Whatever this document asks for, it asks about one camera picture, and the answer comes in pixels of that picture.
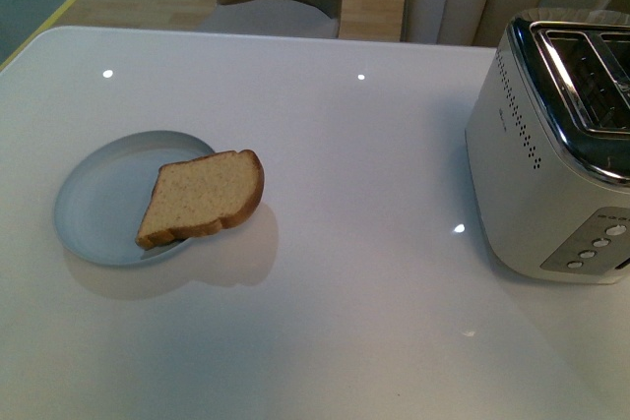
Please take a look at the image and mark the slice of brown bread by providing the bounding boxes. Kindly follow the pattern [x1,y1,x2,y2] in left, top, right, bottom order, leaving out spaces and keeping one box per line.
[135,150,265,250]

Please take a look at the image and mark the light blue round plate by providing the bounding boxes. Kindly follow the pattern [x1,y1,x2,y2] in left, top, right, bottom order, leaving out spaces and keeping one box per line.
[53,130,214,268]

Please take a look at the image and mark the white chrome toaster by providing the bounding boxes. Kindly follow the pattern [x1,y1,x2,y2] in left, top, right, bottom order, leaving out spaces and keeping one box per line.
[465,8,629,284]

